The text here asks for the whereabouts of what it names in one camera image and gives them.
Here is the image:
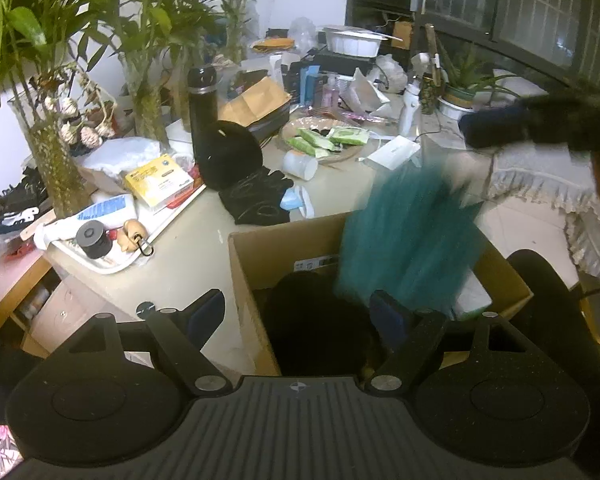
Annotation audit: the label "teal mesh bath pouf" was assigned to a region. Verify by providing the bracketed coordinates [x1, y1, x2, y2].
[336, 164, 486, 316]

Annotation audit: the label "black gloves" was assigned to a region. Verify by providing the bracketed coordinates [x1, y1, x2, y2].
[219, 167, 294, 226]

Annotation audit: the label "blue tissue pack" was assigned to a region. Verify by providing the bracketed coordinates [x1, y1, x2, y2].
[279, 185, 315, 219]

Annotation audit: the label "brown cardboard box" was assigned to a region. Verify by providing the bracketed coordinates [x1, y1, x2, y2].
[230, 214, 531, 380]

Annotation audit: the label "white plastic tray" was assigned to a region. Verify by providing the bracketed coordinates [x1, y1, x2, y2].
[34, 184, 206, 275]

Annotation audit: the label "potted aloe plant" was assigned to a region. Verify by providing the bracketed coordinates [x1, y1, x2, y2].
[437, 39, 520, 110]

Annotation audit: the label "white blue lotion tube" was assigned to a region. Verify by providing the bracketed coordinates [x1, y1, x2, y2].
[33, 194, 137, 250]

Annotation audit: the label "yellow medicine box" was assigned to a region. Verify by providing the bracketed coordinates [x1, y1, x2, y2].
[124, 154, 195, 211]

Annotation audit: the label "white phone gimbal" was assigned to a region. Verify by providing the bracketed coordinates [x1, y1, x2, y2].
[399, 23, 443, 136]

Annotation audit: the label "white power bank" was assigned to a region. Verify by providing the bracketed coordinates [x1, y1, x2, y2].
[363, 136, 420, 171]

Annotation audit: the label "white plastic bag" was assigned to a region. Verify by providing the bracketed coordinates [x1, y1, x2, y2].
[79, 136, 163, 178]

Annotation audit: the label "green wet wipes pack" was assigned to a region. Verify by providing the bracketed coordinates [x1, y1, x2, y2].
[327, 126, 370, 146]

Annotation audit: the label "white plastic jar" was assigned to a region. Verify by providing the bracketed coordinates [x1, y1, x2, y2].
[282, 151, 320, 181]

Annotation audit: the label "clear glass plate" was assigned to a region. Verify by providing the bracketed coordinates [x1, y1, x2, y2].
[279, 117, 368, 164]

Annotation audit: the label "green wipes pack left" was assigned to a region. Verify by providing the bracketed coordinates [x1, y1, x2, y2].
[298, 128, 336, 152]

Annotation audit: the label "white food container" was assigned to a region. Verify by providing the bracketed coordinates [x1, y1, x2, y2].
[323, 26, 402, 58]

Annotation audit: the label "pink soap pump bottle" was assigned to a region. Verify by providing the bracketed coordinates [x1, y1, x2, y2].
[322, 74, 339, 108]

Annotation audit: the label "black thermos bottle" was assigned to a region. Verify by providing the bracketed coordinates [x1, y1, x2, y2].
[187, 65, 218, 162]

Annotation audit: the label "black rectangular box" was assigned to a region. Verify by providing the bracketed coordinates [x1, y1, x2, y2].
[311, 50, 375, 77]

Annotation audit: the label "middle bamboo vase plant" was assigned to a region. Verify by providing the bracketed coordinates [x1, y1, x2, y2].
[78, 0, 180, 143]

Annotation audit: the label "right bamboo vase plant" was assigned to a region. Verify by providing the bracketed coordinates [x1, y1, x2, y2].
[162, 0, 214, 132]

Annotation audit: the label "left bamboo vase plant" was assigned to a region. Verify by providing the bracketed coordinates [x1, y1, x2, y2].
[0, 0, 116, 219]

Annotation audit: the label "wooden keychain toy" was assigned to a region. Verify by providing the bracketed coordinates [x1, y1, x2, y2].
[117, 219, 155, 257]

